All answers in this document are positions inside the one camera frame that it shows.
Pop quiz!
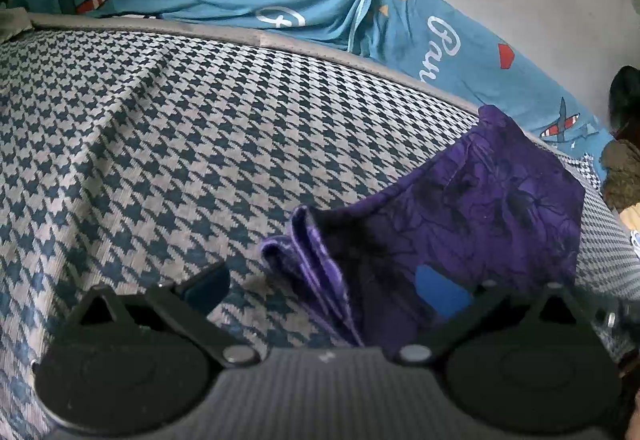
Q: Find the grey cloth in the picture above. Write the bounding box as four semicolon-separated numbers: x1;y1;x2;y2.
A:
0;7;34;43

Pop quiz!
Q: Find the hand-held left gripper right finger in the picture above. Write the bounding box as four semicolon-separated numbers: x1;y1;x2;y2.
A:
390;264;596;367

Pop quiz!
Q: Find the purple floral garment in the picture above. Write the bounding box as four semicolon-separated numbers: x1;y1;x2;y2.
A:
260;104;587;352

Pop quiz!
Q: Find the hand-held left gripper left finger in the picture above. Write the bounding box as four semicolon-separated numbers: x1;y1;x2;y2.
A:
67;261;262;368

